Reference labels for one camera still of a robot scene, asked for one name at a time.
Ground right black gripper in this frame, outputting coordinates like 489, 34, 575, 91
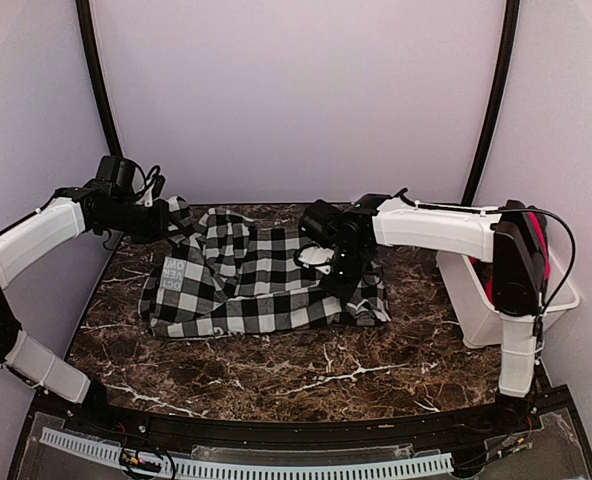
319, 243, 370, 302

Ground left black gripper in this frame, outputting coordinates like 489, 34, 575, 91
100, 197, 183, 243

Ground black white checkered shirt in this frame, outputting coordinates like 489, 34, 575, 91
138, 196, 391, 339

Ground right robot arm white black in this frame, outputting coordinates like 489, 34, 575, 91
318, 191, 570, 434

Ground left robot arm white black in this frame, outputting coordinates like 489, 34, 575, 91
0, 187, 189, 436

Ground white plastic laundry bin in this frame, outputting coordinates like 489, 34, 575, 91
436, 250, 580, 349

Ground red garment in bin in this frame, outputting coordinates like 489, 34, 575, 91
469, 212, 551, 317

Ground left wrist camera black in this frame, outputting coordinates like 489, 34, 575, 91
92, 156, 166, 206

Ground left black frame post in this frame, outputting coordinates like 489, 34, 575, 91
75, 0, 123, 156

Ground black frame post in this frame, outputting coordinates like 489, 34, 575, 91
75, 0, 123, 156
461, 0, 521, 206

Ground black front rail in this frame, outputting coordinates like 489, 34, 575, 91
65, 394, 527, 454

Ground white slotted cable duct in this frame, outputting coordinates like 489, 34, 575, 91
39, 427, 454, 479

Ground right black frame post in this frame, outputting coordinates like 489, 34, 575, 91
461, 0, 521, 206

